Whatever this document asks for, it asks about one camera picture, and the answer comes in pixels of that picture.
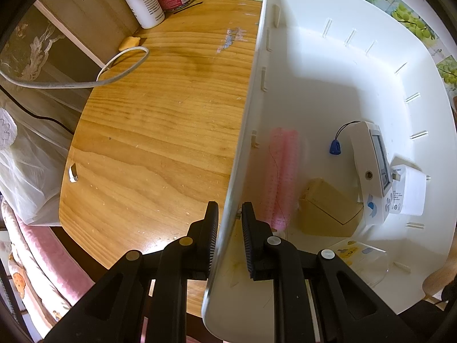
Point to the yellow eraser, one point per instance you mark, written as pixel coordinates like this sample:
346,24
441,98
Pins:
129,44

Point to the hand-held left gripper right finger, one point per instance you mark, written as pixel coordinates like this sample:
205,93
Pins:
247,246

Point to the clear plastic cup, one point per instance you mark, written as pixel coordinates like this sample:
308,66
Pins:
367,260

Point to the white compact camera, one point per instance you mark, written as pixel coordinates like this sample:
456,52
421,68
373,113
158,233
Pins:
367,157

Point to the pink printed blanket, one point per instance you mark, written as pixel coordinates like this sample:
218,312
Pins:
46,257

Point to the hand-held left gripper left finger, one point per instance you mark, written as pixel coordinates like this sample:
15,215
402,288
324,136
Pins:
213,235

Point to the wooden cabinet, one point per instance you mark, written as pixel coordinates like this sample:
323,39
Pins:
100,18

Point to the white plastic storage bin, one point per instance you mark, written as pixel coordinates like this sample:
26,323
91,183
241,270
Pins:
321,78

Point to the green leaf wall poster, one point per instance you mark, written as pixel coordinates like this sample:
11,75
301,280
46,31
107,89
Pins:
410,14

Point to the white spray bottle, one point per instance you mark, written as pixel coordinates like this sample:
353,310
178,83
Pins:
142,0

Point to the white plastic bag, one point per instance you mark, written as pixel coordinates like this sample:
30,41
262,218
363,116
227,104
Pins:
32,185

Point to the white charger plug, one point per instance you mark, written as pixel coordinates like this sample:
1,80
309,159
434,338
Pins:
410,193

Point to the black hairpin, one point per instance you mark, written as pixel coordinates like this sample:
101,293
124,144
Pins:
188,7

